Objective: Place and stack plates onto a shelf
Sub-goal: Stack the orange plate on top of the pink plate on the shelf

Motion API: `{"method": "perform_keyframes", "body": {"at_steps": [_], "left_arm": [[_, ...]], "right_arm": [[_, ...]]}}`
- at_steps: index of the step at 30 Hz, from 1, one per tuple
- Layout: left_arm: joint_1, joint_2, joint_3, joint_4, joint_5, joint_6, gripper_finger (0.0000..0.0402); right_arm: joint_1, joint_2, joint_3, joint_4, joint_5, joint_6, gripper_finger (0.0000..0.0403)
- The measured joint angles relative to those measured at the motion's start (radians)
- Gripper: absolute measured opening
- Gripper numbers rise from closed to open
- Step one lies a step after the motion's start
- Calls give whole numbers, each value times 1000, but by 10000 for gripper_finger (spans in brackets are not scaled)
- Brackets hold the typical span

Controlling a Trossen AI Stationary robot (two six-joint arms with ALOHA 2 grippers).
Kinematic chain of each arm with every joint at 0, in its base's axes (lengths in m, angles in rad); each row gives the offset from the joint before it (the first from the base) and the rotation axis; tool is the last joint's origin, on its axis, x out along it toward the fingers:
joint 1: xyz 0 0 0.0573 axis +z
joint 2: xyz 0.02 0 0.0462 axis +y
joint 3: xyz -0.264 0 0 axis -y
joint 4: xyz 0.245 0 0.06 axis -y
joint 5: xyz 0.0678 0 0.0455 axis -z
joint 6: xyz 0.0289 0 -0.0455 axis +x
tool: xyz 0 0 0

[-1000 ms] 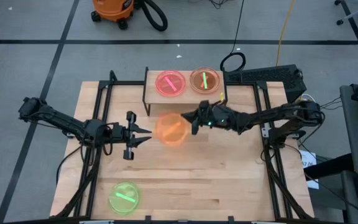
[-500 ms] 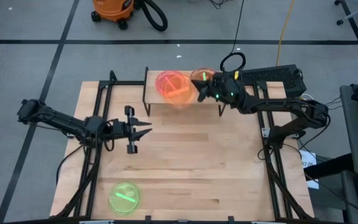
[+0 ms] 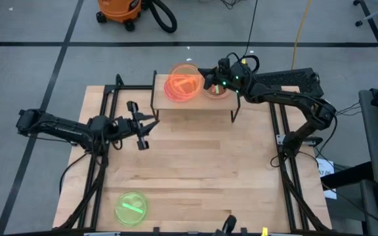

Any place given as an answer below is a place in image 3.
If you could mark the black aluminium table frame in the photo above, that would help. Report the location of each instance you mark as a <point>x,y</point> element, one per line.
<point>126,87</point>

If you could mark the silver mounting bracket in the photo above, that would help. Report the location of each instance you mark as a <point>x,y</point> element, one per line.
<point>72,142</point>
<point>281,139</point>

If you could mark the wooden shelf with black legs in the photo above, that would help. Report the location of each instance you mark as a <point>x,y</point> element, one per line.
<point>192,105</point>

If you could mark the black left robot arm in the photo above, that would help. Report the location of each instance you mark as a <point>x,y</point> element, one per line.
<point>61,128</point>

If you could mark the large green translucent plate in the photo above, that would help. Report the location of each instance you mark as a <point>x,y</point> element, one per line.
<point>131,208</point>

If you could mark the office chair base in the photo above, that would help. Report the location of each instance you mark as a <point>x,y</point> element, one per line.
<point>376,11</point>

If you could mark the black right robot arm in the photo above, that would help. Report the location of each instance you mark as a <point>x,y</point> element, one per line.
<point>294,98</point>

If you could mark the black handheld object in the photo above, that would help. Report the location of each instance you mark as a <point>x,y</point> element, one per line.
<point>229,226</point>

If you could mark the white paper sheet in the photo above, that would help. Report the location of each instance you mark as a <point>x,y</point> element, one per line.
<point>327,167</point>

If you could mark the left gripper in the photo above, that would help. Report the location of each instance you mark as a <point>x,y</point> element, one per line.
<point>126,128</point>

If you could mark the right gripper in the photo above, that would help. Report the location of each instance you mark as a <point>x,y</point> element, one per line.
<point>235,78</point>

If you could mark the orange translucent plate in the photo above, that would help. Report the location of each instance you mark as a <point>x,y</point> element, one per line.
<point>179,82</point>

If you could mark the yellow clip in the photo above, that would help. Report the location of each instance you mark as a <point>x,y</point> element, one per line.
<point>264,231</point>

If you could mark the orange shop vacuum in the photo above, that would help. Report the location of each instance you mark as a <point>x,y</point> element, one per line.
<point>118,10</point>

